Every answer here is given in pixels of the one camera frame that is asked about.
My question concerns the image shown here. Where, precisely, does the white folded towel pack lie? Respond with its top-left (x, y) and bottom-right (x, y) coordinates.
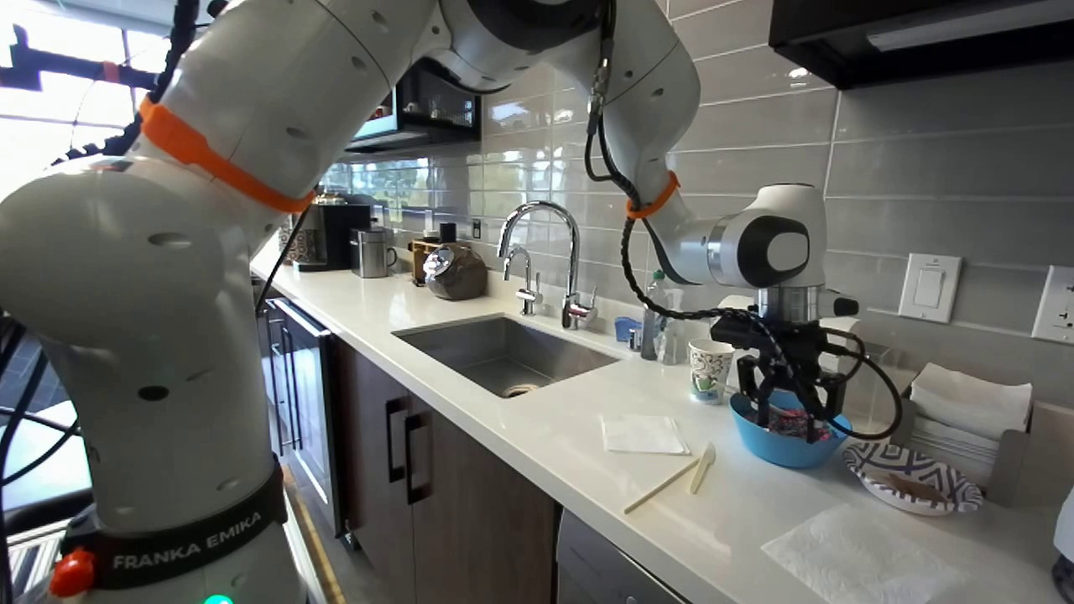
top-left (716, 293), bottom-right (866, 409)

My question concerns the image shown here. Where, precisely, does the blue patterned paper plate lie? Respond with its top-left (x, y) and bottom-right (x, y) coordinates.
top-left (841, 437), bottom-right (987, 521)

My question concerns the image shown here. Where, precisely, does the black wall shelf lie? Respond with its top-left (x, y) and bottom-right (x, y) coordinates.
top-left (346, 55), bottom-right (485, 153)

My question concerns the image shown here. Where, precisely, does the black range hood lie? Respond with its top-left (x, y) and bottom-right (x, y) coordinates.
top-left (768, 0), bottom-right (1074, 94)

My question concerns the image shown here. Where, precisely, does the small chrome tap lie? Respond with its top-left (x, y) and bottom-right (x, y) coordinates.
top-left (501, 246), bottom-right (546, 319)

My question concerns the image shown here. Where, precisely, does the blue bowl of coloured beads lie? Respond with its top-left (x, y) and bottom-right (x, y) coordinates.
top-left (728, 387), bottom-right (857, 472)

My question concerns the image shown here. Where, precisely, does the small square white napkin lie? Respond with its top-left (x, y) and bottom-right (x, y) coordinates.
top-left (596, 414), bottom-right (695, 461)

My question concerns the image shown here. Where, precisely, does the white wall outlet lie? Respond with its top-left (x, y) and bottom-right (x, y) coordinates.
top-left (1029, 262), bottom-right (1074, 344)

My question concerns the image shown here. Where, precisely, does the clear acrylic napkin holder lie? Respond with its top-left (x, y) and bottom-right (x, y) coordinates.
top-left (887, 363), bottom-right (1074, 513)

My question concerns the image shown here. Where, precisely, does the white wall light switch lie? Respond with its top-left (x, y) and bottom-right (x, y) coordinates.
top-left (896, 251), bottom-right (968, 328)

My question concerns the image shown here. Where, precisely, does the stack of white napkins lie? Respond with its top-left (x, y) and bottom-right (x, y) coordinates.
top-left (907, 358), bottom-right (1038, 452)

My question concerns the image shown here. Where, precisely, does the brown bag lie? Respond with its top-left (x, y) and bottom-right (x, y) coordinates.
top-left (421, 239), bottom-right (493, 303)

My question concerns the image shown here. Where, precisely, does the black coffee maker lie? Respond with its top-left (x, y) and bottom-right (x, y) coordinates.
top-left (285, 198), bottom-right (376, 274)

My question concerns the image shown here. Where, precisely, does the chrome arched faucet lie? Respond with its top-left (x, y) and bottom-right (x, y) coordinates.
top-left (493, 198), bottom-right (596, 332)

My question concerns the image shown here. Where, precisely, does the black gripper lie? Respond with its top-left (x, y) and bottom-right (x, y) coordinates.
top-left (732, 282), bottom-right (853, 432)

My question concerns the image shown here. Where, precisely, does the patterned paper cup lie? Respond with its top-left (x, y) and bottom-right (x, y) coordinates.
top-left (685, 338), bottom-right (739, 409)

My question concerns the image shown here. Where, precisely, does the black cabinet handle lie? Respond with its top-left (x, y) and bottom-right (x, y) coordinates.
top-left (384, 397), bottom-right (412, 486)
top-left (402, 409), bottom-right (435, 505)

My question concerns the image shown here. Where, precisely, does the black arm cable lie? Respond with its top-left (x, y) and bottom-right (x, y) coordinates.
top-left (580, 42), bottom-right (909, 445)

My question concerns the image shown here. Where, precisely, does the steel mug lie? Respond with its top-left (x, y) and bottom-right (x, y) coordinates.
top-left (351, 225), bottom-right (401, 282)

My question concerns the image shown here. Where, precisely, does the long wooden stick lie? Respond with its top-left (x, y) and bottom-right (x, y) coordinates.
top-left (622, 445), bottom-right (713, 518)

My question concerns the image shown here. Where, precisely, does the steel kitchen sink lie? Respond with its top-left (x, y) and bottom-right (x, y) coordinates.
top-left (389, 312), bottom-right (622, 402)

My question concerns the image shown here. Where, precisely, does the large white paper towel sheet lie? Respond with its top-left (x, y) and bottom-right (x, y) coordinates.
top-left (760, 501), bottom-right (972, 604)

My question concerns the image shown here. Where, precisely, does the brown piece on plate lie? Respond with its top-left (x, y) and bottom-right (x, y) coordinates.
top-left (882, 467), bottom-right (947, 503)

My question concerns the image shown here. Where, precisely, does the clear soap bottle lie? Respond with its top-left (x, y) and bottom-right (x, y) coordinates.
top-left (633, 272), bottom-right (687, 366)

